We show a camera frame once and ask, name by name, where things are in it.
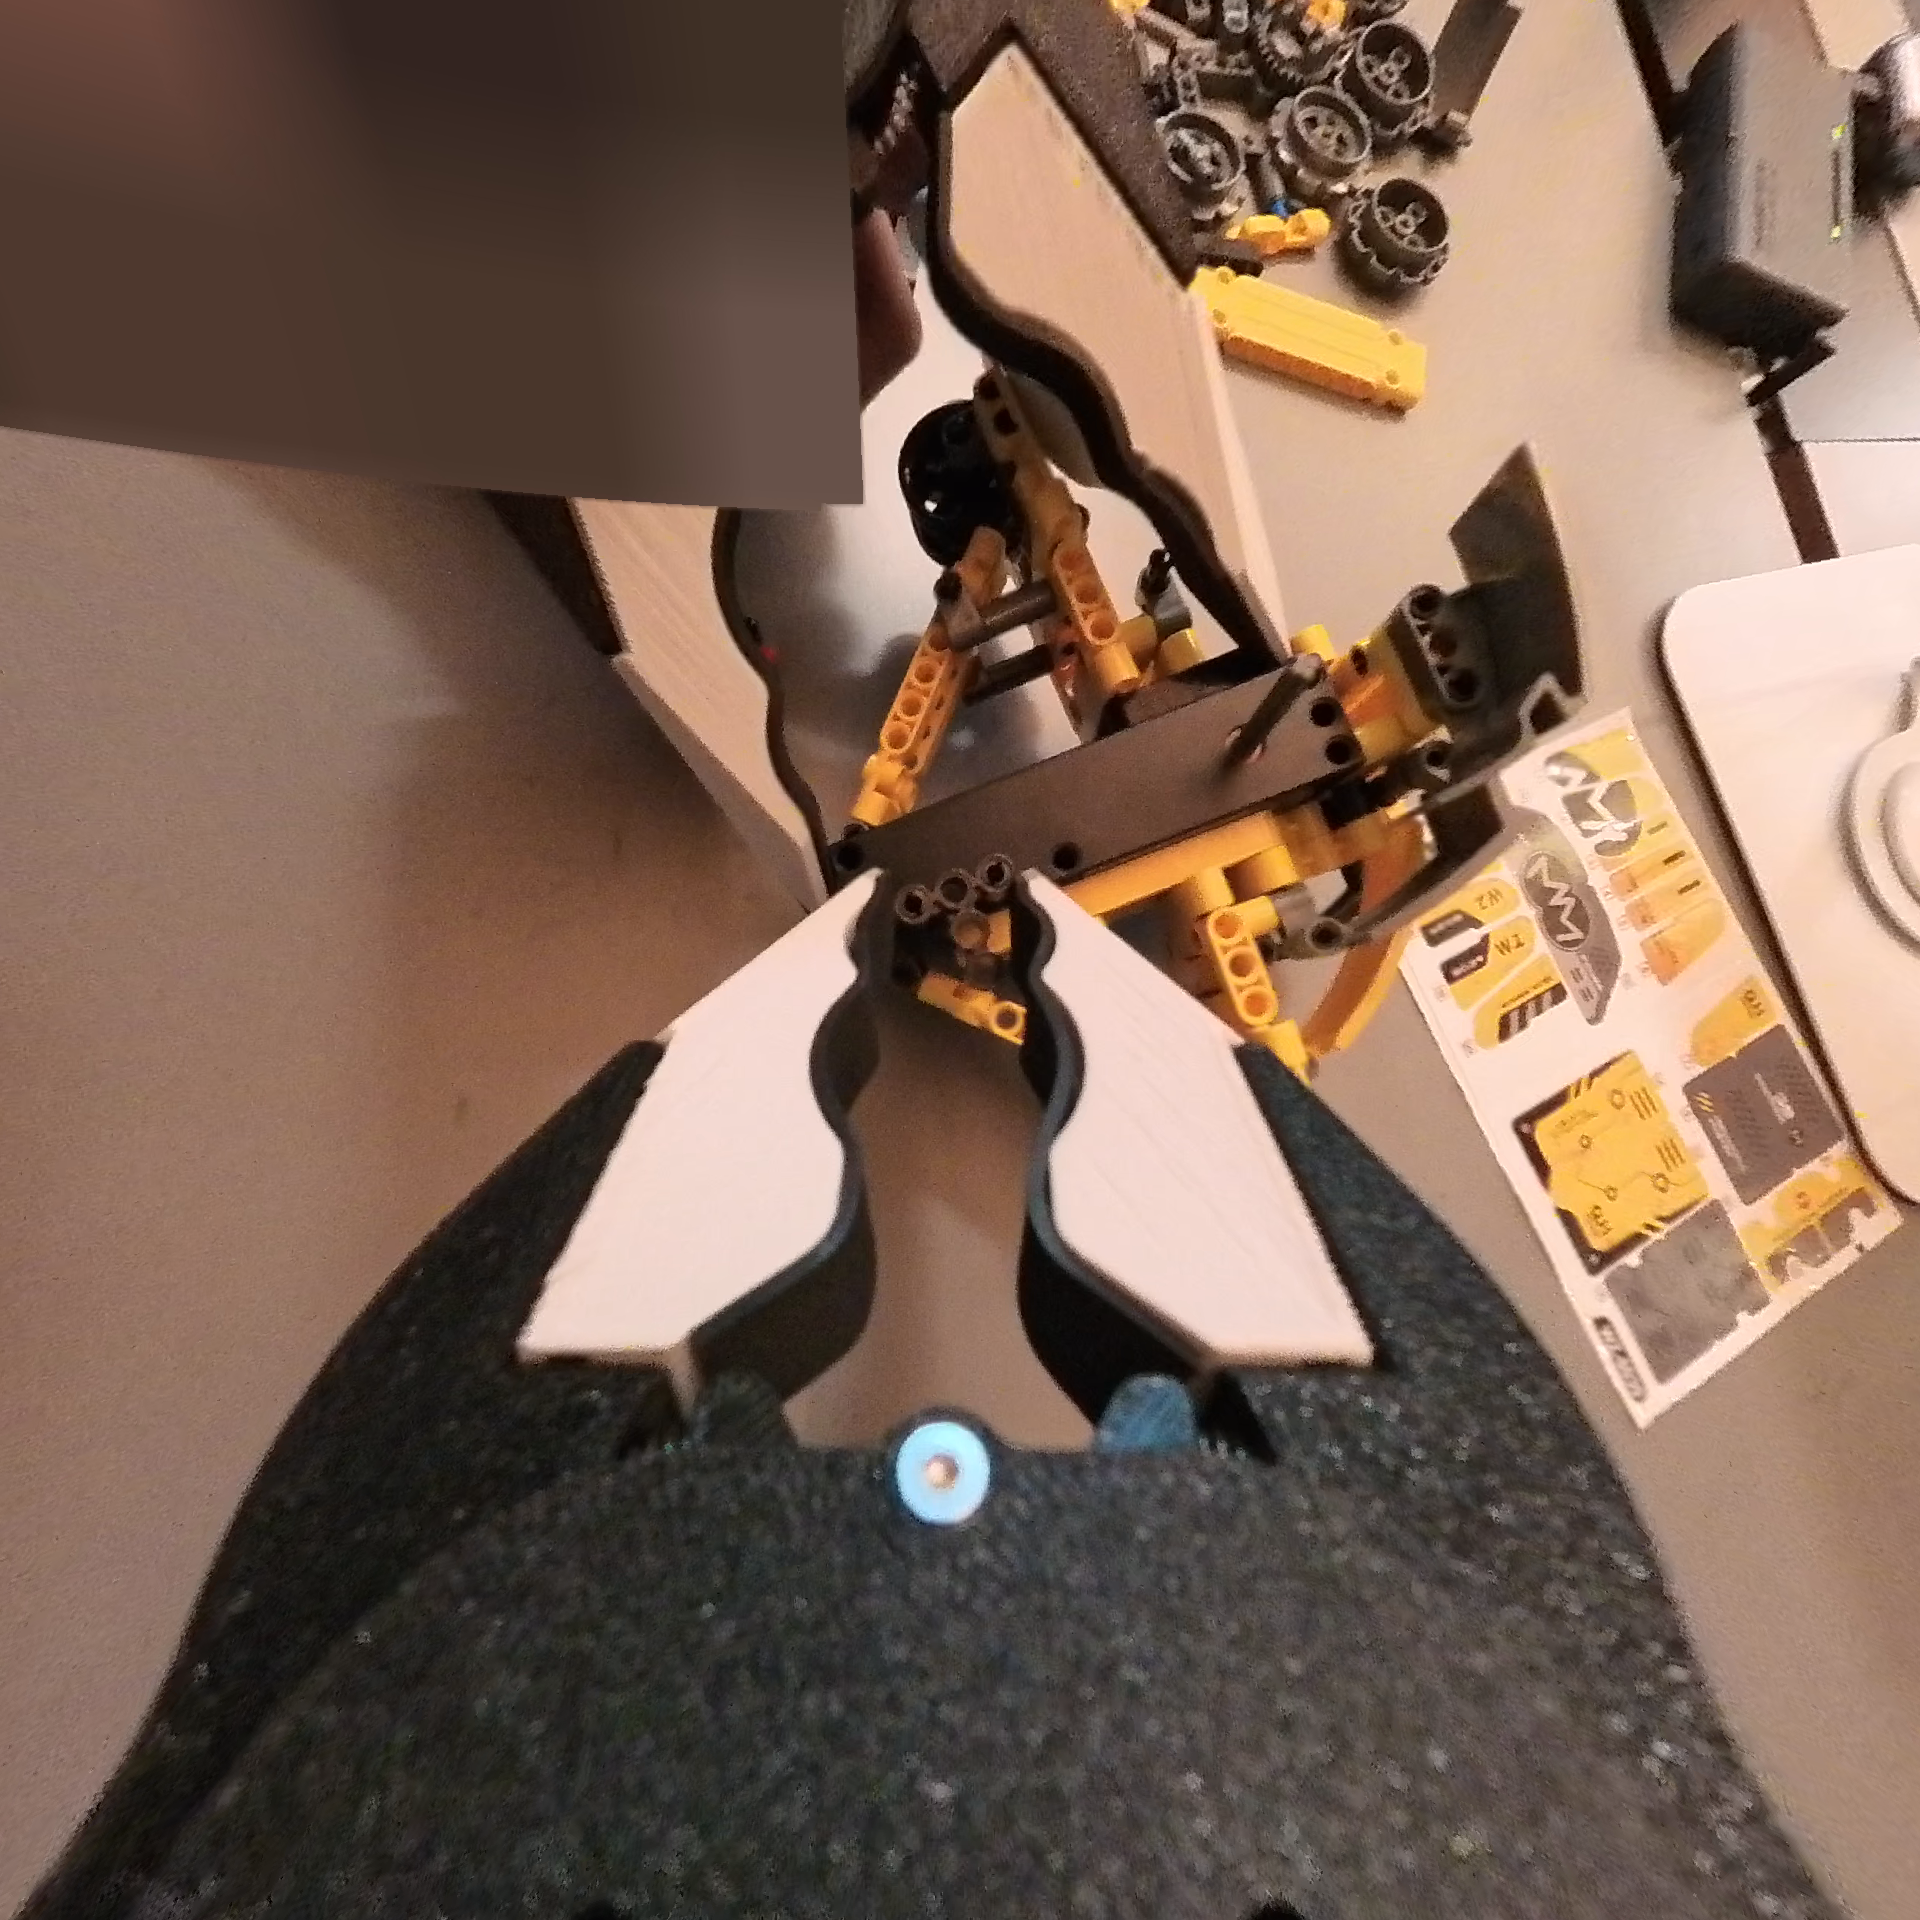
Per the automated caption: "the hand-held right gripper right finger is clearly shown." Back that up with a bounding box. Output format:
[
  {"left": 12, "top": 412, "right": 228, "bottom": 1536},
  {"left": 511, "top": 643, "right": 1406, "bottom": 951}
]
[{"left": 1019, "top": 873, "right": 1375, "bottom": 1449}]

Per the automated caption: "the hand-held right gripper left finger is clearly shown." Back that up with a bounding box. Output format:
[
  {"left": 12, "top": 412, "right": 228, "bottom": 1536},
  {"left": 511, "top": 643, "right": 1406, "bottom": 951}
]
[{"left": 517, "top": 871, "right": 887, "bottom": 1426}]

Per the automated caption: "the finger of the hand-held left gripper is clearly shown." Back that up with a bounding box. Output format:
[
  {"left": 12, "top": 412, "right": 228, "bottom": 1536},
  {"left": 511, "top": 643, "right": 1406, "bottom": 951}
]
[
  {"left": 566, "top": 498, "right": 848, "bottom": 912},
  {"left": 920, "top": 31, "right": 1296, "bottom": 670}
]

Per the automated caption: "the small black connector piece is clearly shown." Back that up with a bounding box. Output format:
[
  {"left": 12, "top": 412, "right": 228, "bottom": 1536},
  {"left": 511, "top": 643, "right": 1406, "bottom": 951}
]
[{"left": 895, "top": 856, "right": 1027, "bottom": 939}]

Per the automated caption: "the yellow building block vehicle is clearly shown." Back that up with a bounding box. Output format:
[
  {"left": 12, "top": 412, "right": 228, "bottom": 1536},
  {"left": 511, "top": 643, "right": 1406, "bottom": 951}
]
[{"left": 831, "top": 360, "right": 1589, "bottom": 1081}]

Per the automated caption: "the dark grey axle rod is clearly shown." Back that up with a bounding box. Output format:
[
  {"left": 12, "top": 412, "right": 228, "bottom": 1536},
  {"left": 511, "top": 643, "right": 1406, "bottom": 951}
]
[{"left": 1223, "top": 662, "right": 1325, "bottom": 770}]

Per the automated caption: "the pile of loose block parts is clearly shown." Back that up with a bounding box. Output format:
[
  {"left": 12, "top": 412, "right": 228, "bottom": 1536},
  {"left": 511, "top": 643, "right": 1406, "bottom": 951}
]
[{"left": 1110, "top": 0, "right": 1531, "bottom": 303}]

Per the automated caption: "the small yellow block piece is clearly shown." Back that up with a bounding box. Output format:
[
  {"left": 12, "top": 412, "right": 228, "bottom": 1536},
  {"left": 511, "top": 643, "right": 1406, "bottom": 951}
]
[{"left": 1200, "top": 268, "right": 1431, "bottom": 410}]

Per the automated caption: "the yellow grey sticker sheet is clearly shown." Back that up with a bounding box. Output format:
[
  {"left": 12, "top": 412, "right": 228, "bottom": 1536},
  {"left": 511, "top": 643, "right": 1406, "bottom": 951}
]
[{"left": 1395, "top": 704, "right": 1907, "bottom": 1426}]

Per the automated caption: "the black box device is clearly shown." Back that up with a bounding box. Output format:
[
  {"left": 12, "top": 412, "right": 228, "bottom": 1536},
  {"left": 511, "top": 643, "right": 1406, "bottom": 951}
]
[{"left": 1664, "top": 24, "right": 1870, "bottom": 400}]

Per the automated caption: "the white stand base board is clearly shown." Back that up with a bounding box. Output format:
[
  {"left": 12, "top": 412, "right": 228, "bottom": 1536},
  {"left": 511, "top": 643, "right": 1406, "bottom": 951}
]
[{"left": 1656, "top": 547, "right": 1920, "bottom": 1203}]

